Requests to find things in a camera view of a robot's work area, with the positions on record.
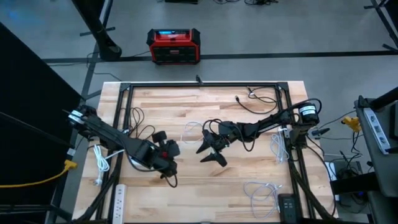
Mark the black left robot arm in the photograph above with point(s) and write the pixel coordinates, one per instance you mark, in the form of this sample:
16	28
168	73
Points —
109	137

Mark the small black clamp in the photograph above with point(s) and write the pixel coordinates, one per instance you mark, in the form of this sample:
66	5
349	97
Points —
199	80

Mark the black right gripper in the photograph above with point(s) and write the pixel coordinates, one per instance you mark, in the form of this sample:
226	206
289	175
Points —
228	133

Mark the black metal rig frame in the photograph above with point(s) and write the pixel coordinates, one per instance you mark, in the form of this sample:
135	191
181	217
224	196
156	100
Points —
202	84

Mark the black stand legs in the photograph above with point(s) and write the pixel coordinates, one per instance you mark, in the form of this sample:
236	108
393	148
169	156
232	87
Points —
384	18

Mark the grey power strip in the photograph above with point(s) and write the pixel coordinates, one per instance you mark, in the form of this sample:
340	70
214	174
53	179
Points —
376	129

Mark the white power strip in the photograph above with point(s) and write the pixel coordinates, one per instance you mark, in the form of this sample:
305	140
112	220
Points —
119	202

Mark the black Addtam power cube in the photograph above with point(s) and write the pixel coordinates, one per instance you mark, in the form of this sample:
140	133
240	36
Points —
287	207

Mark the yellow plug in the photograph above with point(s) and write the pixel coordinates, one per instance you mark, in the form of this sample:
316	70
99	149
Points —
353	123

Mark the black equipment box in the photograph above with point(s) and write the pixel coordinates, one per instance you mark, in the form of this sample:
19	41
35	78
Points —
354	185

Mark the black curtain partition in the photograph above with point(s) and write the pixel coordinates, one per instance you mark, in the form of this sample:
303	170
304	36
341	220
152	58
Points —
25	93

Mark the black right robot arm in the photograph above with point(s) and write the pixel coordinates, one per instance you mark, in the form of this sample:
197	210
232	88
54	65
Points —
267	123

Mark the grey cart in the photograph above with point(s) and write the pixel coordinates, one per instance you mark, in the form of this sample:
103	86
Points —
382	168

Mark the black stand post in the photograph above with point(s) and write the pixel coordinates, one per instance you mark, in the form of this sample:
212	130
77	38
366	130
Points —
107	49

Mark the red portable power station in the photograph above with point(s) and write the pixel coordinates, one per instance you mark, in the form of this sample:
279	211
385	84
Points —
174	46

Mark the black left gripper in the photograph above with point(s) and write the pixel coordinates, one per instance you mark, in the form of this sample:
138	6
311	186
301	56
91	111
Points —
166	165

